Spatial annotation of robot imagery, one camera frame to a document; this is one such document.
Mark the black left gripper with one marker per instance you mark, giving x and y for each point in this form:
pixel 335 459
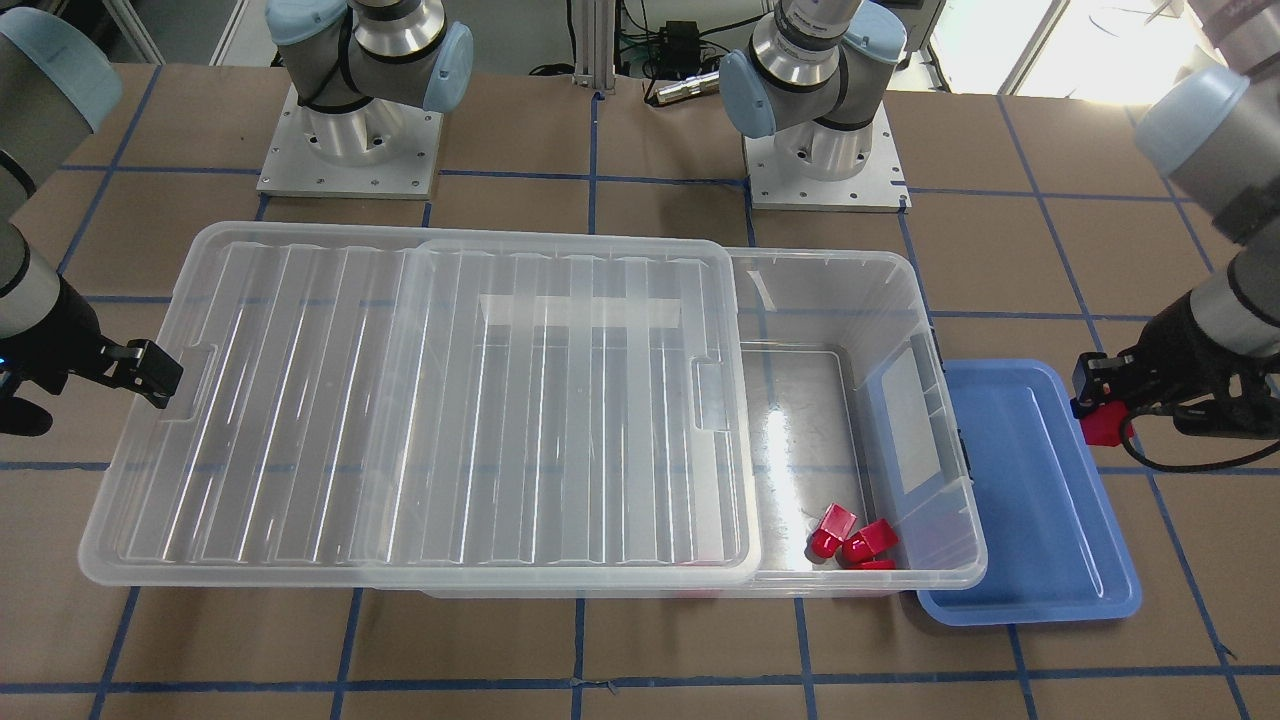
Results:
pixel 1192 350

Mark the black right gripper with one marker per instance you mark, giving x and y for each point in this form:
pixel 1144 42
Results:
pixel 58 340

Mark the red block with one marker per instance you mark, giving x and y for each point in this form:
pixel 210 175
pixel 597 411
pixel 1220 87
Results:
pixel 834 526
pixel 873 565
pixel 1106 425
pixel 868 543

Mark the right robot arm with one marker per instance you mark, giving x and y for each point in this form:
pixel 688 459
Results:
pixel 58 89

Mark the clear plastic storage box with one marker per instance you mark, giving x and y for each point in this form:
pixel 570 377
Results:
pixel 900 420

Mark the clear plastic box lid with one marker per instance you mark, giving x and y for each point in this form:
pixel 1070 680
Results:
pixel 276 465

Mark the red block in box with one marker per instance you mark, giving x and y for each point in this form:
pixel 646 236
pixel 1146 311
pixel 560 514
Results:
pixel 873 565
pixel 868 543
pixel 834 526

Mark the blue plastic tray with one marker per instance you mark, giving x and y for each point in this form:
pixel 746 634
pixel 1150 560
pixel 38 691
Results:
pixel 1056 553

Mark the silver metal cylinder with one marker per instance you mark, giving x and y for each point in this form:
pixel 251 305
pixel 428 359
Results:
pixel 690 88

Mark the black power adapter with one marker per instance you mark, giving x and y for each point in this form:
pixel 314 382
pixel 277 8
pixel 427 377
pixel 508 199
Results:
pixel 679 48

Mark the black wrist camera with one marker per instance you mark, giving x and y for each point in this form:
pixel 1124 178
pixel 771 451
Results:
pixel 1232 417

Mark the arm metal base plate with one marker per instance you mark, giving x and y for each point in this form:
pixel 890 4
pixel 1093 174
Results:
pixel 382 151
pixel 815 168

